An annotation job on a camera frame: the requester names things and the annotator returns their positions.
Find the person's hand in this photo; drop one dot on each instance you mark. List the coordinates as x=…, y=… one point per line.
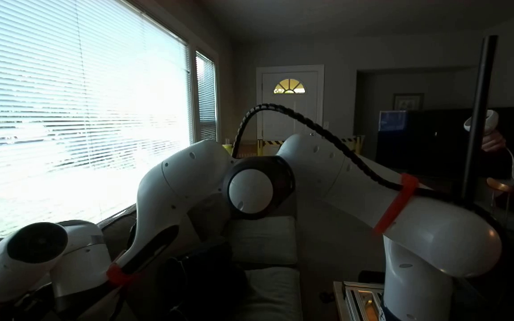
x=493, y=142

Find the white handheld controller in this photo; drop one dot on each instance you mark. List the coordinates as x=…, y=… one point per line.
x=489, y=119

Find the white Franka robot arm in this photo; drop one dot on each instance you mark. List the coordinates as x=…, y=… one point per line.
x=436, y=233

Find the grey fabric sofa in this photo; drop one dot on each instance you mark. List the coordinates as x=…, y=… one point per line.
x=266, y=238

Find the thin black tripod pole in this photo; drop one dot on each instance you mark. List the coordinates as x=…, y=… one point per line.
x=480, y=108

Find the white front door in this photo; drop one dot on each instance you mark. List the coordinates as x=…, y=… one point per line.
x=293, y=119

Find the narrow window with blinds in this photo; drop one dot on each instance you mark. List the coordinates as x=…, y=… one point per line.
x=206, y=95

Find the dark navy pillow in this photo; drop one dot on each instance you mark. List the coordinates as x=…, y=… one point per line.
x=214, y=292

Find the large window with blinds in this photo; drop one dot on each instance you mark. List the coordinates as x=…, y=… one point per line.
x=61, y=90

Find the small framed wall picture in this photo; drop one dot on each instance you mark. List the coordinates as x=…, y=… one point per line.
x=409, y=101

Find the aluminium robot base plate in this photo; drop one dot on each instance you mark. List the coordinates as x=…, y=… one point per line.
x=357, y=304

